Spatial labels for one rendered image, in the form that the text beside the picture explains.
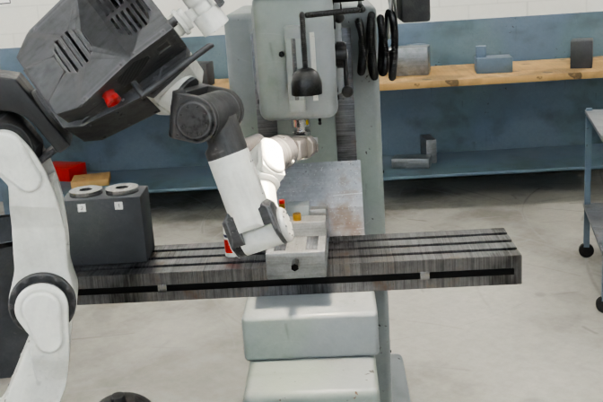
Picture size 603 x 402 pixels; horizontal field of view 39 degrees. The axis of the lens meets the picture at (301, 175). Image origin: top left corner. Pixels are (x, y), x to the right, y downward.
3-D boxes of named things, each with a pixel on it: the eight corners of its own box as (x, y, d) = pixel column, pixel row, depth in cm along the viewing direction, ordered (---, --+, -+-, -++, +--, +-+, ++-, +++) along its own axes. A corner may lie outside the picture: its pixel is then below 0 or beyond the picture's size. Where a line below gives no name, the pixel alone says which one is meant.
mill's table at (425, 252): (521, 284, 219) (521, 255, 217) (52, 307, 225) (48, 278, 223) (503, 254, 241) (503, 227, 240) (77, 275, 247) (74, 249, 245)
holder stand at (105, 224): (147, 262, 230) (139, 191, 225) (67, 266, 231) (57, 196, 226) (154, 248, 242) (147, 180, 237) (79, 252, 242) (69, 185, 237)
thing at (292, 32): (305, 111, 208) (300, 25, 203) (289, 112, 208) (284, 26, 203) (306, 109, 212) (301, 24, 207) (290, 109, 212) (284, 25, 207)
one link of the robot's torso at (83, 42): (62, 153, 159) (214, 41, 161) (-31, 20, 166) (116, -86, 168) (111, 181, 188) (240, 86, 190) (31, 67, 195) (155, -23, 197)
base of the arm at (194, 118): (199, 160, 171) (222, 112, 167) (148, 127, 173) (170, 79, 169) (230, 146, 184) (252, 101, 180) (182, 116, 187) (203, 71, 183)
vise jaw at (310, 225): (326, 235, 221) (325, 221, 220) (269, 238, 221) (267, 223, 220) (327, 228, 226) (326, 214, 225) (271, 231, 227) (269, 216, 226)
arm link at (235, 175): (288, 249, 175) (251, 147, 173) (231, 266, 177) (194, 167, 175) (296, 236, 186) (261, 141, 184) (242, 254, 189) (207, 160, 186)
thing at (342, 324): (381, 356, 211) (379, 311, 208) (242, 362, 212) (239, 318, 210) (371, 282, 259) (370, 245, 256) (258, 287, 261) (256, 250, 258)
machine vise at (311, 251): (327, 277, 211) (324, 235, 208) (266, 280, 212) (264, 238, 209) (329, 233, 245) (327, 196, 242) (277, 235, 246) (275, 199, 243)
